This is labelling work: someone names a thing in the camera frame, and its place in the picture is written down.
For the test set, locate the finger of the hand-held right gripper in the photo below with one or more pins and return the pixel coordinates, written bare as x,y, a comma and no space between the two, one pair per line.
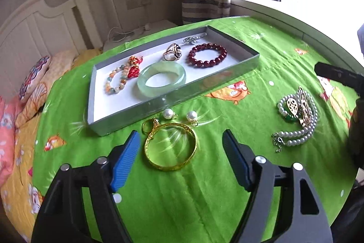
338,73

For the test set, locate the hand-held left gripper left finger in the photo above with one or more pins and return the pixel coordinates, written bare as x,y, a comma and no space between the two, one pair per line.
125,163

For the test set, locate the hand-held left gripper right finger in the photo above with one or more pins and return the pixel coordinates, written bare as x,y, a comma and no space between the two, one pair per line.
237,163

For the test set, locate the gold bangle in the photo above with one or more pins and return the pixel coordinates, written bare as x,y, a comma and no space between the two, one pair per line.
166,167

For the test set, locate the shallow grey cardboard box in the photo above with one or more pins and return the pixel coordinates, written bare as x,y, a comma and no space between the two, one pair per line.
113,100

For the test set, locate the pearl earring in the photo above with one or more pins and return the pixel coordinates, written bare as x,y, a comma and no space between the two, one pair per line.
168,113
191,115

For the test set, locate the pale green jade bangle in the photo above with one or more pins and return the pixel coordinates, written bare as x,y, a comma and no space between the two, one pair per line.
142,83

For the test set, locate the black flower brooch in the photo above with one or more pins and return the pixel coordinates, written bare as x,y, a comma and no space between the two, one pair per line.
173,50

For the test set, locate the silver brooch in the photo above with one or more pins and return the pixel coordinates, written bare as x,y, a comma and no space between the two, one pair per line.
190,39

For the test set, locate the green cartoon printed sheet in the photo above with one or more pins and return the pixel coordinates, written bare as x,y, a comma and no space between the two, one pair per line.
199,203

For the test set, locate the dark cloth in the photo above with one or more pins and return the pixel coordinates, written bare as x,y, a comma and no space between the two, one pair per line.
357,134

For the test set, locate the yellow cartoon bed sheet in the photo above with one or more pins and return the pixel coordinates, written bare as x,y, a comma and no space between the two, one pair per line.
20,197

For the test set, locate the yellow patterned pillow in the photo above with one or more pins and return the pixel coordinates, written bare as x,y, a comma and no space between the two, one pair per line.
59,66

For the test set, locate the pink floral quilt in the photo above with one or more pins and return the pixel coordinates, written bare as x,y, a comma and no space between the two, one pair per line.
5,140

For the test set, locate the embroidered floral pillow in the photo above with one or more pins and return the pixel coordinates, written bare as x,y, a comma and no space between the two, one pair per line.
34,78

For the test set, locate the small white adapter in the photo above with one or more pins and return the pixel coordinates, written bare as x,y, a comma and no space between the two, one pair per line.
147,27

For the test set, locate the white nightstand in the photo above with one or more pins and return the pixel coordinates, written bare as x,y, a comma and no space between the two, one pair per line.
162,26

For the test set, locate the silver pole lamp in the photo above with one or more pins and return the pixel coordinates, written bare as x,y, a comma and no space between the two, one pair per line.
112,6

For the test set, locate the white wooden headboard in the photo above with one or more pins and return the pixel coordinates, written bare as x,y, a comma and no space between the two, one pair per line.
37,29

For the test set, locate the white charger plug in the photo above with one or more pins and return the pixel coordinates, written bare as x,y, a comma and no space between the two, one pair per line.
145,1

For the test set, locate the wall socket panel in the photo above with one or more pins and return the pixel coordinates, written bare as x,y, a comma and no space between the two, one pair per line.
135,2

